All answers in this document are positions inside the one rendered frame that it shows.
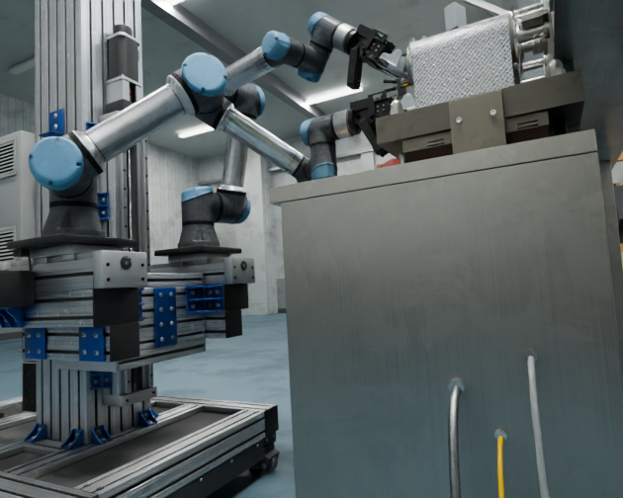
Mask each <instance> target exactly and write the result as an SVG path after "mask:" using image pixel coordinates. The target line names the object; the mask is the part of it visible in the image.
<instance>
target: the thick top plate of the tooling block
mask: <svg viewBox="0 0 623 498"><path fill-rule="evenodd" d="M497 90H501V91H502V98H503V108H504V118H505V119H510V118H515V117H520V116H525V115H530V114H534V113H539V112H544V111H548V115H549V126H550V131H554V119H557V118H566V123H567V128H570V127H575V126H580V122H581V117H582V111H583V106H584V91H583V83H582V73H581V69H580V70H576V71H572V72H568V73H564V74H559V75H555V76H551V77H547V78H543V79H538V80H534V81H530V82H526V83H522V84H518V85H513V86H509V87H505V88H501V89H497ZM497 90H492V91H488V92H485V93H489V92H493V91H497ZM481 94H484V93H481ZM481 94H477V95H481ZM477 95H472V96H468V97H464V98H469V97H473V96H477ZM464 98H460V99H464ZM460 99H456V100H460ZM456 100H452V101H456ZM452 101H447V102H443V103H439V104H435V105H431V106H426V107H422V108H418V109H414V110H410V111H406V112H401V113H397V114H393V115H389V116H385V117H380V118H376V133H377V144H378V145H380V146H381V147H382V148H384V149H385V150H386V151H388V152H389V153H391V154H392V155H393V156H394V157H395V158H396V159H399V150H400V149H402V141H403V140H407V139H411V138H416V137H421V136H426V135H430V134H434V133H439V132H444V131H449V130H451V125H450V113H449V102H452Z"/></svg>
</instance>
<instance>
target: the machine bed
mask: <svg viewBox="0 0 623 498"><path fill-rule="evenodd" d="M596 151H597V145H596V136H595V129H588V130H583V131H577V132H572V133H566V134H561V135H555V136H550V137H544V138H539V139H534V140H528V141H523V142H517V143H512V144H506V145H502V146H496V147H491V148H485V149H480V150H474V151H469V152H463V153H458V154H452V155H447V156H442V157H436V158H431V159H425V160H420V161H414V162H409V163H403V164H399V165H393V166H388V167H382V168H377V169H371V170H366V171H361V172H355V173H350V174H344V175H339V176H333V177H328V178H322V179H317V180H311V181H306V182H300V183H296V184H290V185H285V186H279V187H274V188H270V189H269V193H270V205H274V206H278V207H280V206H281V203H285V202H291V201H297V200H304V199H310V198H316V197H322V196H328V195H335V194H341V193H347V192H353V191H359V190H365V189H372V188H378V187H384V186H389V185H395V184H402V183H408V182H414V181H420V180H426V179H433V178H439V177H445V176H451V175H457V174H463V173H470V172H476V171H482V170H487V169H493V168H500V167H506V166H512V165H518V164H524V163H530V162H537V161H543V160H549V159H555V158H561V157H568V156H574V155H580V154H586V153H591V152H596Z"/></svg>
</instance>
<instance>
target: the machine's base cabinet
mask: <svg viewBox="0 0 623 498"><path fill-rule="evenodd" d="M281 216H282V235H283V255H284V274H285V294H286V313H287V333H288V353H289V373H290V392H291V412H292V432H293V451H294V471H295V490H296V498H451V496H450V479H449V457H448V411H449V399H450V394H451V392H450V391H449V388H448V383H449V382H450V381H451V379H453V378H459V379H461V380H462V381H463V382H464V384H465V390H464V392H463V393H462V394H460V399H459V414H458V441H459V467H460V483H461V498H498V482H497V439H496V438H495V437H494V432H495V430H496V429H497V428H503V429H504V430H505V431H506V432H507V439H506V441H505V442H503V482H504V498H541V493H540V486H539V478H538V469H537V460H536V452H535V443H534V434H533V425H532V415H531V404H530V393H529V382H528V365H527V362H526V361H525V360H524V357H523V354H524V352H525V351H526V350H527V349H534V350H535V351H537V353H538V360H537V361H536V362H535V375H536V387H537V397H538V407H539V416H540V426H541V434H542V443H543V452H544V460H545V468H546V476H547V484H548V491H549V498H623V377H622V369H621V360H620V350H619V342H618V333H617V324H616V315H615V306H614V297H613V288H612V280H611V271H610V262H609V252H608V243H607V234H606V225H605V216H604V207H603V198H602V190H601V181H600V172H599V163H598V154H597V152H591V153H586V154H580V155H574V156H568V157H561V158H555V159H549V160H543V161H537V162H530V163H524V164H518V165H512V166H506V167H500V168H493V169H487V170H482V171H476V172H470V173H463V174H457V175H451V176H445V177H439V178H433V179H426V180H420V181H414V182H408V183H402V184H395V185H389V186H384V187H378V188H372V189H365V190H359V191H353V192H347V193H341V194H335V195H328V196H322V197H316V198H310V199H304V200H297V201H291V202H285V203H281Z"/></svg>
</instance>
